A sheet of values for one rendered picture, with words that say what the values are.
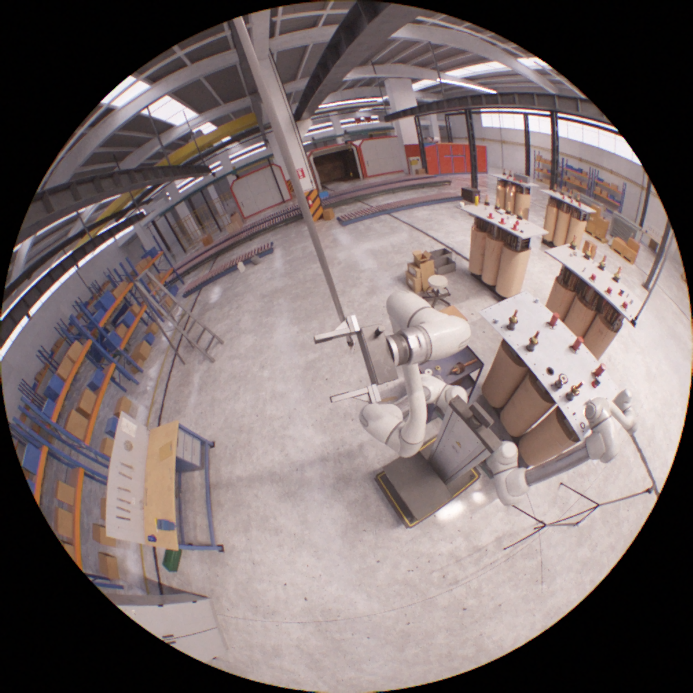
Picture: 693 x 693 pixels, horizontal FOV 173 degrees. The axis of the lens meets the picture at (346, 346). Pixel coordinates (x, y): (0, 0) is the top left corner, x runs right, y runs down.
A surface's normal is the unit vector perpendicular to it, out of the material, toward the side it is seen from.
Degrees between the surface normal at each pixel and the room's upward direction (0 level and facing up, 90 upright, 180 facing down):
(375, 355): 35
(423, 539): 0
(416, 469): 0
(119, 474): 90
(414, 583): 0
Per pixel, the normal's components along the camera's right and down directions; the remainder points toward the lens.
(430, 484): -0.23, -0.64
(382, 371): 0.18, -0.25
